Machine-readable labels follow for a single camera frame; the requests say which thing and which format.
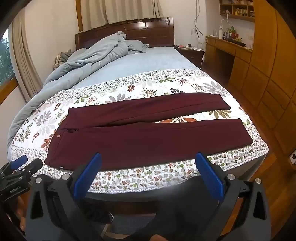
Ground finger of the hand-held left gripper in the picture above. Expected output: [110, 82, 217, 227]
[0, 155, 28, 175]
[13, 158, 44, 184]

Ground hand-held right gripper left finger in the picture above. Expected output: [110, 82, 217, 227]
[25, 152, 111, 241]

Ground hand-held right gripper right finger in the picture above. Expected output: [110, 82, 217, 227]
[153, 152, 271, 241]

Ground maroon pants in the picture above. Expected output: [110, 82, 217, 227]
[45, 93, 253, 171]

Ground dark slipper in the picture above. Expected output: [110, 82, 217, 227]
[79, 199, 115, 230]

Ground grey bed base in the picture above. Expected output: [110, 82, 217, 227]
[85, 148, 277, 218]

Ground floral quilted bedspread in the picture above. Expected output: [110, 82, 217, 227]
[7, 70, 269, 194]

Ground narrow beige curtain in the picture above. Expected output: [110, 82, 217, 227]
[11, 17, 43, 100]

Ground window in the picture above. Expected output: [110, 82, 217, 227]
[0, 28, 19, 102]

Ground pile of grey clothes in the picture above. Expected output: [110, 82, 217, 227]
[53, 50, 73, 70]

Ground light blue duvet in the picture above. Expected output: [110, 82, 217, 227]
[7, 31, 149, 149]

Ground dark wooden nightstand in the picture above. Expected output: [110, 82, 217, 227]
[174, 44, 205, 69]

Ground light wooden wardrobe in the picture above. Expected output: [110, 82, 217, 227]
[228, 0, 296, 163]

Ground light blue bed sheet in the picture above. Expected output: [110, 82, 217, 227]
[69, 46, 200, 90]

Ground light wooden desk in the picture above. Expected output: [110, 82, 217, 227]
[205, 35, 253, 93]

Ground light blue pillow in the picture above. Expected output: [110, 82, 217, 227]
[125, 40, 149, 55]

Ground black keyboard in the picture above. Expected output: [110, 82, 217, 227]
[224, 38, 247, 47]

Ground red and green toy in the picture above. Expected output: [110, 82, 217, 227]
[228, 27, 240, 41]

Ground dark wooden headboard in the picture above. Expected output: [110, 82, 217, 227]
[75, 17, 175, 50]

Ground wide beige curtain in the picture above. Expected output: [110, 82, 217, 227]
[80, 0, 164, 32]

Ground hanging cables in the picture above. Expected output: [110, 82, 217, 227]
[191, 0, 207, 50]

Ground wooden wall shelf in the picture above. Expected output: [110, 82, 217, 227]
[220, 0, 256, 22]

